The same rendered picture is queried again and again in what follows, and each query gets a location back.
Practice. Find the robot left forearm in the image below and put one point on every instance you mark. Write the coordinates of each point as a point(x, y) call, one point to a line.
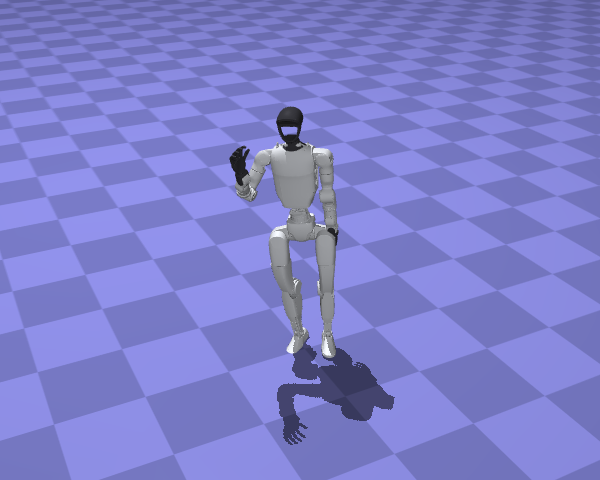
point(330, 215)

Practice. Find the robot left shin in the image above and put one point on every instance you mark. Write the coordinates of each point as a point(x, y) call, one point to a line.
point(327, 311)

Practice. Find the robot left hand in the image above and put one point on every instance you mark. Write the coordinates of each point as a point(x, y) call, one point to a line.
point(332, 231)

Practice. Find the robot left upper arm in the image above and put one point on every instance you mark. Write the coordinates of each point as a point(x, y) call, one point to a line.
point(324, 159)

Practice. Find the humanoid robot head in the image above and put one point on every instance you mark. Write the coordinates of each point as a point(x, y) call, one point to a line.
point(290, 117)

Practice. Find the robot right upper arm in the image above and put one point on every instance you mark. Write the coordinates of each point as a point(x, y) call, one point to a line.
point(257, 171)

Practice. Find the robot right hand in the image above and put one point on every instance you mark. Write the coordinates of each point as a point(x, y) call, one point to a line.
point(238, 164)

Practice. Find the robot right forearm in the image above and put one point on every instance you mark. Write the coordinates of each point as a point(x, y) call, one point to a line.
point(245, 190)

